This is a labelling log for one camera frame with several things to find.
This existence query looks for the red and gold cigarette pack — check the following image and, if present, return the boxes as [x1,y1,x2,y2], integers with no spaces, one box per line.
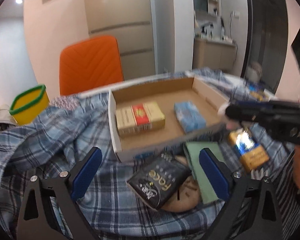
[115,101,166,137]

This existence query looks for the green felt pouch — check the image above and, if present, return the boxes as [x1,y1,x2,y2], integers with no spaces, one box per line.
[184,141,227,205]

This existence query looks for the blue tissue packet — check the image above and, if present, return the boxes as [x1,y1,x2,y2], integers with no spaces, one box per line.
[174,101,206,134]

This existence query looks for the blue and gold cigarette pack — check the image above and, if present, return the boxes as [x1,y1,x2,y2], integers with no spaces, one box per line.
[228,128,269,173]

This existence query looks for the black faucet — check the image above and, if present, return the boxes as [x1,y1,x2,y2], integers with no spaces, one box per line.
[200,22,214,35]

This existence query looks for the orange quilted chair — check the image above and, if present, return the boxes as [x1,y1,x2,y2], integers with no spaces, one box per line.
[59,35,124,95]

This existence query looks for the blue cigarette packs on table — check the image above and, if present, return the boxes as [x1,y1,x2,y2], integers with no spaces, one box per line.
[247,83,270,101]

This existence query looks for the black face tissue packet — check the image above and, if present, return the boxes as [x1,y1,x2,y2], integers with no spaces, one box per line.
[127,152,191,210]

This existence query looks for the open cardboard box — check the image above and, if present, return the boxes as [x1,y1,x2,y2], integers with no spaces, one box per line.
[108,75,229,162]

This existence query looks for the yellow bin with green rim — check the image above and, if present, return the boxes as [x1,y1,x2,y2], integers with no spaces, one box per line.
[9,84,50,125]

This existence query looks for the bathroom waste bin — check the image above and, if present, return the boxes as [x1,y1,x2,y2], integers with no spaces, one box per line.
[245,61,263,83]

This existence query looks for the beige three-door refrigerator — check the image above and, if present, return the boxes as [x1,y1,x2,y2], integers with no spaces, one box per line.
[84,0,155,80]

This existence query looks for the blue plaid shirt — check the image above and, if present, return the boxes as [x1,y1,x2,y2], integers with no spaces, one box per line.
[0,67,293,238]

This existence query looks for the beige round slotted disc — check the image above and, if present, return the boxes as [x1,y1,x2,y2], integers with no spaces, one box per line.
[159,153,201,213]

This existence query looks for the beige bag on table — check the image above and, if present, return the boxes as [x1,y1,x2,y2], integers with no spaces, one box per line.
[0,104,18,132]

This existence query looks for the beige bathroom vanity cabinet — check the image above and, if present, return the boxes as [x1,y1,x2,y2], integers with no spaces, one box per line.
[192,37,236,72]

